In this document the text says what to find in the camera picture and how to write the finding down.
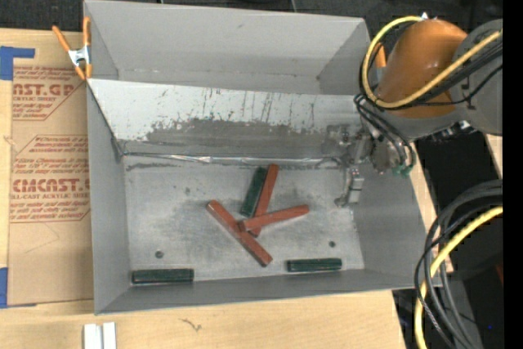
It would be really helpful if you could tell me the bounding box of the brown cardboard board red print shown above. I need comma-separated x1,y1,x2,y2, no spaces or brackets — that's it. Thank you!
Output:
0,27,96,308

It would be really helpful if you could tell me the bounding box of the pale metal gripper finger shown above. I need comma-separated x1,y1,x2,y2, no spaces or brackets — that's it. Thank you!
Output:
333,166,365,208
326,124,354,147

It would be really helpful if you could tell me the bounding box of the dark green flat block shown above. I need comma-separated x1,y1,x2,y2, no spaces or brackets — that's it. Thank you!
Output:
239,166,269,218
285,257,344,274
131,267,195,285

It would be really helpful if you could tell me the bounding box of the red-brown flat block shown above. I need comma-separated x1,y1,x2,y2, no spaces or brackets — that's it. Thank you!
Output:
248,163,280,238
205,199,274,268
239,204,311,233

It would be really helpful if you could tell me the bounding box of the grey metal bin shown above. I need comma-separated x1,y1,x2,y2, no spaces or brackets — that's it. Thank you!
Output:
83,0,422,315

